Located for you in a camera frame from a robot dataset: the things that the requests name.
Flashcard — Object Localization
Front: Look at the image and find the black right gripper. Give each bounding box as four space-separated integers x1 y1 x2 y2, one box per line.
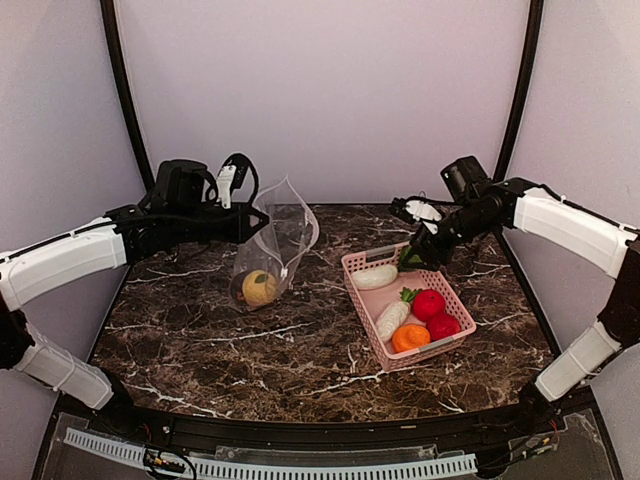
400 201 496 271

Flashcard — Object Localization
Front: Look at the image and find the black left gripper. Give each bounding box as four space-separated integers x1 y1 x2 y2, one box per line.
170 200 269 243

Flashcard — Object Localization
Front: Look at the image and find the red tomato toy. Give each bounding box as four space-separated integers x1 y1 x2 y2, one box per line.
412 289 446 323

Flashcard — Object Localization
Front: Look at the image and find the pink plastic basket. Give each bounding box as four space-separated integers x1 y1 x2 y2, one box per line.
341 243 477 372

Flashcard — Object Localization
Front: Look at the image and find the yellow peach toy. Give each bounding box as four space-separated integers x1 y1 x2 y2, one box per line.
242 270 277 307

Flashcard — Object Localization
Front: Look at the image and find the clear zip top bag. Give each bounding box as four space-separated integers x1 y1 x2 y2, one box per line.
230 177 320 312

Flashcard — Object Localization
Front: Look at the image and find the dark purple fruit toy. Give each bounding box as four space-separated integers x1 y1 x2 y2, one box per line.
230 272 247 304

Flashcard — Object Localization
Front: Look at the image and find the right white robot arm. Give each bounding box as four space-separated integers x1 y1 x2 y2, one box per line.
390 178 639 434

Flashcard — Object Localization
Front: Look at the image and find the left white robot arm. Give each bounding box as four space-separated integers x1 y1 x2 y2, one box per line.
1 203 269 436

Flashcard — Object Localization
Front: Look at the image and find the white radish with green leaf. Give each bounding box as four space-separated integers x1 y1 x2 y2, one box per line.
351 264 407 291

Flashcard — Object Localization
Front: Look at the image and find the red apple toy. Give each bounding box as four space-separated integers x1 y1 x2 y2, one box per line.
426 312 461 342

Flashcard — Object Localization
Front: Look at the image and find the white radish toy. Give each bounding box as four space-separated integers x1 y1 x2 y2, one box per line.
375 287 422 342

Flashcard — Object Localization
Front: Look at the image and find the orange tangerine toy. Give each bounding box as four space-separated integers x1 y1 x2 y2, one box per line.
392 324 431 353

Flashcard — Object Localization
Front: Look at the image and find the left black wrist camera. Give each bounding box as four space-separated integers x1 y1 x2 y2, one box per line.
151 159 211 210

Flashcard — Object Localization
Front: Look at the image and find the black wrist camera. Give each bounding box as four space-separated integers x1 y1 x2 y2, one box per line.
440 156 492 205
151 159 211 210

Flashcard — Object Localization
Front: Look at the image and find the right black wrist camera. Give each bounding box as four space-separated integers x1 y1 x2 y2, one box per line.
440 156 492 205

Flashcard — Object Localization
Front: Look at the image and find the right black frame post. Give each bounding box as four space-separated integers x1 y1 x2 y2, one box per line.
491 0 544 183

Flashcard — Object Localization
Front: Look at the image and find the black frame post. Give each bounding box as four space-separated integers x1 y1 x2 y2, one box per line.
491 0 544 183
99 0 156 208

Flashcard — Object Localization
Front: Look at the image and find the left black frame post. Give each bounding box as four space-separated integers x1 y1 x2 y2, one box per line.
99 0 156 208

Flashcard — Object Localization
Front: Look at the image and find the white slotted cable duct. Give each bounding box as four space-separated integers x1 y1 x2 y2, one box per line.
63 428 478 480

